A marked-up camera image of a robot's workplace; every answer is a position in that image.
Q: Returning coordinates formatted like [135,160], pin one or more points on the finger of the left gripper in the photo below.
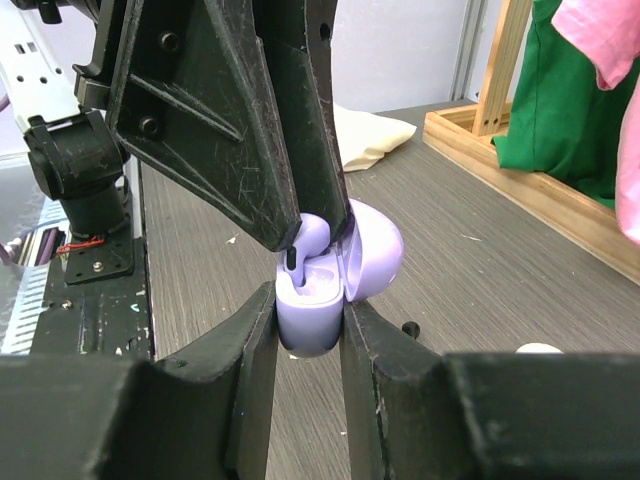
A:
[296,36]

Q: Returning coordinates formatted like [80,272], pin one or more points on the aluminium rail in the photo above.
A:
[26,299]

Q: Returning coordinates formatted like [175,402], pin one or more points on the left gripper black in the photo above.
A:
[187,90]

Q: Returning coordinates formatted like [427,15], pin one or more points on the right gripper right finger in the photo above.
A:
[414,414]

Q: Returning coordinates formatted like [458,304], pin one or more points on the cream cloth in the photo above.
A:
[365,138]

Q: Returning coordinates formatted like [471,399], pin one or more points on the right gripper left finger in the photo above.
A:
[203,412]

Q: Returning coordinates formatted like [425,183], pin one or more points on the white earbud case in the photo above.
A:
[538,348]

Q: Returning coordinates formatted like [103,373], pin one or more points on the black earbud centre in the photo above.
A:
[412,329]

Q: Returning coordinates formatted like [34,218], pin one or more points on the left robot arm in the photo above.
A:
[75,156]

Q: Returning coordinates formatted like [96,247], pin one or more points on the pink t-shirt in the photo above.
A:
[607,34]

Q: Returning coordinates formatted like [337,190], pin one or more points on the purple earbud case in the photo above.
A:
[359,265]

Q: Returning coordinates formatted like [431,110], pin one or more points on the wooden clothes rack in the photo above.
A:
[465,136]

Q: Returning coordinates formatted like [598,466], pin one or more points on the green t-shirt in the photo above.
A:
[561,123]

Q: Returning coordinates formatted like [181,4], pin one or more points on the purple earbud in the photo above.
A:
[312,239]

